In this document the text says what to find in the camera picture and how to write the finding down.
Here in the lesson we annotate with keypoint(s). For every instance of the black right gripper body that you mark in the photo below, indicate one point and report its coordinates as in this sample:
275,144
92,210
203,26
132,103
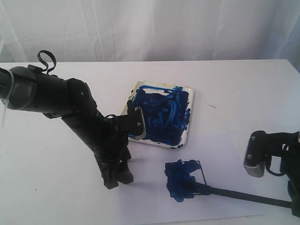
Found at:
290,162

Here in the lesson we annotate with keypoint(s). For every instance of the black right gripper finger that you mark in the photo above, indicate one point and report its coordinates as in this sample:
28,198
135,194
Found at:
294,193

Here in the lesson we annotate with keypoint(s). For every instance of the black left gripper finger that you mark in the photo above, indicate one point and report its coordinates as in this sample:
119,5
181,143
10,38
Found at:
108,174
124,174

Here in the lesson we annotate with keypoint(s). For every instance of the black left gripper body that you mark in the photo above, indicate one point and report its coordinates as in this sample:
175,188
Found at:
113,147

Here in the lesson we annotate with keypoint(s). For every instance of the white paper with square outline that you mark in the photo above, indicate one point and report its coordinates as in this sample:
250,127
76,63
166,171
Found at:
172,185

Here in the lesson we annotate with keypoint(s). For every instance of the black paintbrush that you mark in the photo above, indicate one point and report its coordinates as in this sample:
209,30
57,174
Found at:
246,195

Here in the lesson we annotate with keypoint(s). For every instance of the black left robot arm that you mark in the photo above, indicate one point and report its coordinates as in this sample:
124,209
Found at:
29,89

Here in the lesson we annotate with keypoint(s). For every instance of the white paint tray blue paint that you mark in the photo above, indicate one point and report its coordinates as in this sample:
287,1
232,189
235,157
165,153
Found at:
167,112

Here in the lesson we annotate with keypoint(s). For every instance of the white backdrop curtain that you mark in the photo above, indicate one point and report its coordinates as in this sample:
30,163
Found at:
150,30

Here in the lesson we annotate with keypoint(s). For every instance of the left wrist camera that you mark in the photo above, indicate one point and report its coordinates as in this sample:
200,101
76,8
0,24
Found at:
133,123

